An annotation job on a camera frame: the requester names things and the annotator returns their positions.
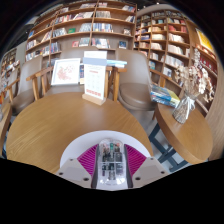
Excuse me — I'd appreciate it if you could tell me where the beige wooden armchair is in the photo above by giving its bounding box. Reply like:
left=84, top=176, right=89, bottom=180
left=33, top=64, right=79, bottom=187
left=25, top=46, right=116, bottom=101
left=0, top=54, right=44, bottom=116
left=111, top=48, right=161, bottom=113

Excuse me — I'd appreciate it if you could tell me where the glass vase with dried flowers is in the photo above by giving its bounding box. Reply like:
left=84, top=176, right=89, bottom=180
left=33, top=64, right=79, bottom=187
left=172, top=49, right=214, bottom=125

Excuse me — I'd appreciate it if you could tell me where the curved wooden bookshelf with books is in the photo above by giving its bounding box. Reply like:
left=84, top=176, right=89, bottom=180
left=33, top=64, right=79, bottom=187
left=133, top=9, right=221, bottom=114

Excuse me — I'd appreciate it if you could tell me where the dark book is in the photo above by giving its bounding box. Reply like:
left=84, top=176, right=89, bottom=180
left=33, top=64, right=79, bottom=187
left=79, top=63, right=85, bottom=85

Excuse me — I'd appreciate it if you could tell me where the white framed floral picture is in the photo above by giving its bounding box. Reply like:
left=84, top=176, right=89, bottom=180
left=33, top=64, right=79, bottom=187
left=50, top=58, right=82, bottom=87

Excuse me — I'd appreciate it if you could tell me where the round wooden side table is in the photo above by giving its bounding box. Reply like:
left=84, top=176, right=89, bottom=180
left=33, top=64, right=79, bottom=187
left=148, top=103, right=214, bottom=173
left=0, top=103, right=14, bottom=158

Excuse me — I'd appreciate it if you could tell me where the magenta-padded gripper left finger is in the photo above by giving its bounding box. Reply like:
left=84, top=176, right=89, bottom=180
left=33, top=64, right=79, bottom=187
left=54, top=143, right=100, bottom=189

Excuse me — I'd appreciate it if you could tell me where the transparent computer mouse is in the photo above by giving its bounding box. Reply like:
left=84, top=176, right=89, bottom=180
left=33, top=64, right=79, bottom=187
left=96, top=138, right=128, bottom=191

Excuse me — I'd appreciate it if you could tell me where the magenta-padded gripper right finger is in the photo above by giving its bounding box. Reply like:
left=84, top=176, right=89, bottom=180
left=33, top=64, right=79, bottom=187
left=123, top=143, right=170, bottom=189

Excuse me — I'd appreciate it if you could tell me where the stack of books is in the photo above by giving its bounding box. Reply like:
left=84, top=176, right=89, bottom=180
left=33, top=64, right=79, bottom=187
left=149, top=84, right=181, bottom=108

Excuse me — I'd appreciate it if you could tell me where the white sign on wooden stand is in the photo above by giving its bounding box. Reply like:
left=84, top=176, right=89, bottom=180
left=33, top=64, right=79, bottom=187
left=82, top=50, right=108, bottom=106

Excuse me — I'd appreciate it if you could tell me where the light blue book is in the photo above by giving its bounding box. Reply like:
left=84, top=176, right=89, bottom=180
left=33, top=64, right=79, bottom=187
left=106, top=59, right=128, bottom=69

